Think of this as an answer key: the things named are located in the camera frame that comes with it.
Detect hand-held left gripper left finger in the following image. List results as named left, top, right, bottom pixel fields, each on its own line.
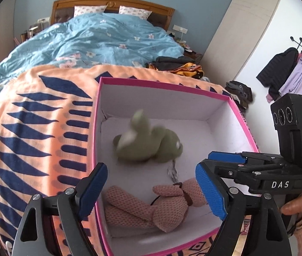
left=11, top=162, right=108, bottom=256

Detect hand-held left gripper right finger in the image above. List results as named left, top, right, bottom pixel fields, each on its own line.
left=195, top=159, right=293, bottom=256

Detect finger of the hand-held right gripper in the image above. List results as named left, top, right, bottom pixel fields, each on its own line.
left=215, top=165, right=251, bottom=179
left=208, top=151, right=263, bottom=166

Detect pink knitted bear toy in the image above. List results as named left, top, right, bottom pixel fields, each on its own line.
left=104, top=177, right=210, bottom=232

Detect green plush toy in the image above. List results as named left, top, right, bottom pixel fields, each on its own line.
left=113, top=109, right=184, bottom=163

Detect pink cardboard box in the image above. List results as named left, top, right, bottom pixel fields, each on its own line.
left=92, top=76, right=260, bottom=256

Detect person's right hand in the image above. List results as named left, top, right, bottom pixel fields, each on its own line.
left=280, top=191, right=302, bottom=220

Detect brown grey clothes heap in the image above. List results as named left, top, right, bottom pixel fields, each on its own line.
left=225, top=81, right=253, bottom=112

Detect black jacket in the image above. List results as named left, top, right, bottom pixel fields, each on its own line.
left=256, top=47, right=299, bottom=100

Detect yellow black garment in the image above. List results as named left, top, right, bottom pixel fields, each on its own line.
left=172, top=63, right=204, bottom=80

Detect dark clothes pile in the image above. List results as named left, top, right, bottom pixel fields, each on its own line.
left=146, top=56, right=203, bottom=71

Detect orange patterned blanket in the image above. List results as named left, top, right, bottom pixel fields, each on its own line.
left=0, top=64, right=250, bottom=256

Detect beige wardrobe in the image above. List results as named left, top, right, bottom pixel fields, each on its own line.
left=203, top=0, right=283, bottom=82

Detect blue floral duvet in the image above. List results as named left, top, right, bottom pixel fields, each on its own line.
left=0, top=13, right=186, bottom=112

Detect white dotted pillow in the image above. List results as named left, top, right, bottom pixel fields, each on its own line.
left=118, top=5, right=153, bottom=21
left=74, top=5, right=107, bottom=18

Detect bedside table clutter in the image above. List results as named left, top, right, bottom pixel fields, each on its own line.
left=14, top=17, right=51, bottom=44

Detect wooden headboard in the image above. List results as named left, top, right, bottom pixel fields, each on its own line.
left=51, top=0, right=175, bottom=31

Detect silver keychain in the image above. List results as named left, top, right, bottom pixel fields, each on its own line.
left=166, top=159, right=180, bottom=185

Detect black wall coat hooks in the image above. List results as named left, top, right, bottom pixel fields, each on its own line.
left=290, top=36, right=302, bottom=54

